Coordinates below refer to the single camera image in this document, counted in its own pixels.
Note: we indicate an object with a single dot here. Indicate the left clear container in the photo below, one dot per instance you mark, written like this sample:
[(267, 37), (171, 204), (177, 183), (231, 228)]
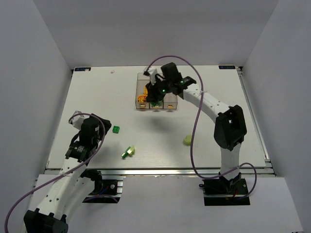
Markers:
[(141, 83)]

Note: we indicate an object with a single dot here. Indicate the green lego plate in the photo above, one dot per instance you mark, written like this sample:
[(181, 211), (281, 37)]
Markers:
[(126, 153)]

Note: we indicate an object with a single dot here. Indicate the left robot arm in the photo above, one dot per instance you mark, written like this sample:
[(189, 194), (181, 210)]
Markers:
[(75, 181)]

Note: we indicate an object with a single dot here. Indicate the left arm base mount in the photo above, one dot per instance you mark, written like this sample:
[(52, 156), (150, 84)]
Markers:
[(106, 189)]

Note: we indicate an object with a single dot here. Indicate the right clear container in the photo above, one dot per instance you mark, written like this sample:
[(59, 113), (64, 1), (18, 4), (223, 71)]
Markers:
[(170, 100)]

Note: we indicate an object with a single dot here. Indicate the middle clear container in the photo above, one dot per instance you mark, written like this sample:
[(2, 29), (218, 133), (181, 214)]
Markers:
[(158, 76)]

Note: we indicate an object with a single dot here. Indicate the light green sloped lego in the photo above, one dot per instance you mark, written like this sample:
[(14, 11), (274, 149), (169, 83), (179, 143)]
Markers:
[(187, 140)]

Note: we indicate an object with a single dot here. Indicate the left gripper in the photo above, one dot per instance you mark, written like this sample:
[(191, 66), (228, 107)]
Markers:
[(102, 124)]

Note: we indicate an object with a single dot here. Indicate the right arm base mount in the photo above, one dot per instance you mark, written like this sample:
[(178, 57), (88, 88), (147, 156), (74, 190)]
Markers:
[(216, 194)]

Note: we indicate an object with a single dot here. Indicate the blue label sticker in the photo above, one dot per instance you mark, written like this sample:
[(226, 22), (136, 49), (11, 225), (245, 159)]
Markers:
[(226, 67), (82, 69)]

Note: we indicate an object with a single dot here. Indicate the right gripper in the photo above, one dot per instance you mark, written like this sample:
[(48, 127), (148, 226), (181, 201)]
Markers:
[(153, 96)]

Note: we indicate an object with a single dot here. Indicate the right blue label sticker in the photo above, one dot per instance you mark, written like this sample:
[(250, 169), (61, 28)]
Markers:
[(226, 67)]

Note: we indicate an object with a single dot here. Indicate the clear container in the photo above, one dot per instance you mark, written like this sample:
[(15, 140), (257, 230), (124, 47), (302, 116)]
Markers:
[(158, 76), (141, 83), (170, 100)]

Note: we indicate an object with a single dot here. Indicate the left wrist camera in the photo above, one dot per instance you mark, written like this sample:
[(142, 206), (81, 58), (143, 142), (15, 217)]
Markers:
[(78, 120)]

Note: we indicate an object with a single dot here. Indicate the left blue label sticker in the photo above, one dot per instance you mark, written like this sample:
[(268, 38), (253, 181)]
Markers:
[(82, 69)]

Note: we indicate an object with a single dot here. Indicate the green 2x2 lego brick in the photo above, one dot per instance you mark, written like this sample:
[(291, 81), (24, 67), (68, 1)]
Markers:
[(115, 129)]

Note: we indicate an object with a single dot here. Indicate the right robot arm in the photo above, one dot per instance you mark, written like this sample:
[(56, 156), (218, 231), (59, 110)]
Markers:
[(230, 127)]

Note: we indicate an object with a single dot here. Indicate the orange round lego piece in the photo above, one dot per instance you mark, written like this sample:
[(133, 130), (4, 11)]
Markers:
[(142, 98)]

